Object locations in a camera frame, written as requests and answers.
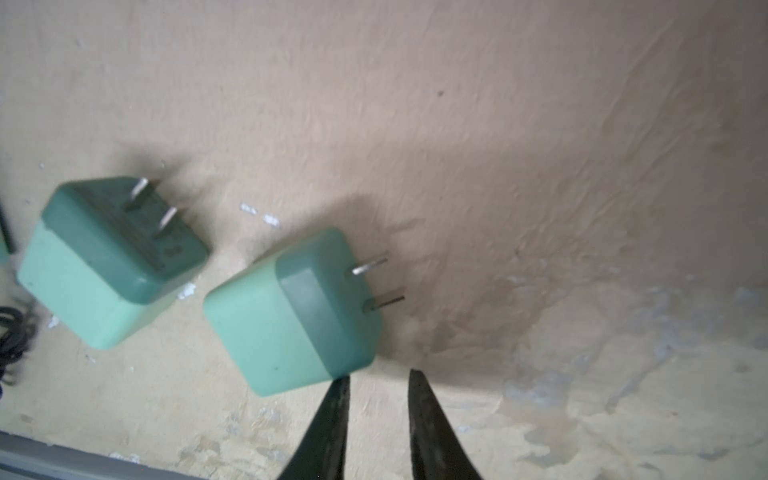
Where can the green charger plug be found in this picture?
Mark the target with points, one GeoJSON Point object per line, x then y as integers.
{"type": "Point", "coordinates": [300, 316]}
{"type": "Point", "coordinates": [108, 256]}

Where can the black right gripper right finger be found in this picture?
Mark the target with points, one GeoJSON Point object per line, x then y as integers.
{"type": "Point", "coordinates": [436, 452]}

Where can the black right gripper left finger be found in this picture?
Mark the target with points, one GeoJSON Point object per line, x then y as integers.
{"type": "Point", "coordinates": [321, 453]}

